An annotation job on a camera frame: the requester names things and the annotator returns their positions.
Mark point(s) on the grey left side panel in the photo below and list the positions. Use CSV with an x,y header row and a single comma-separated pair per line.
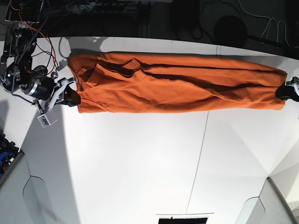
x,y
24,198

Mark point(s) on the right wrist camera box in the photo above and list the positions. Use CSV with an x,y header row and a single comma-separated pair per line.
x,y
46,120

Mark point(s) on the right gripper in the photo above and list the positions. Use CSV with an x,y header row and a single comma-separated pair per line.
x,y
47,93

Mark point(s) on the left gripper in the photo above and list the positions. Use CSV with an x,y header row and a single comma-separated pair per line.
x,y
289,91

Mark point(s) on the grey panel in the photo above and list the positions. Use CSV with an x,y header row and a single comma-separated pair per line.
x,y
269,207
24,198

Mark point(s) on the blue black clutter bin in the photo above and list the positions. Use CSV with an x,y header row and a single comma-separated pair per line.
x,y
8,153

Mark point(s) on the black round stool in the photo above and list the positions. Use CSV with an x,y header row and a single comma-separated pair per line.
x,y
230,31

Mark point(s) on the orange t-shirt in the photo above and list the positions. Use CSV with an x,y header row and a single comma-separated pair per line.
x,y
160,83

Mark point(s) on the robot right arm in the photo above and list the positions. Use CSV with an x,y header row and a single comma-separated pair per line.
x,y
25,21

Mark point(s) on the grey right side panel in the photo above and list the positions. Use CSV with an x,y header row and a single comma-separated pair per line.
x,y
269,207

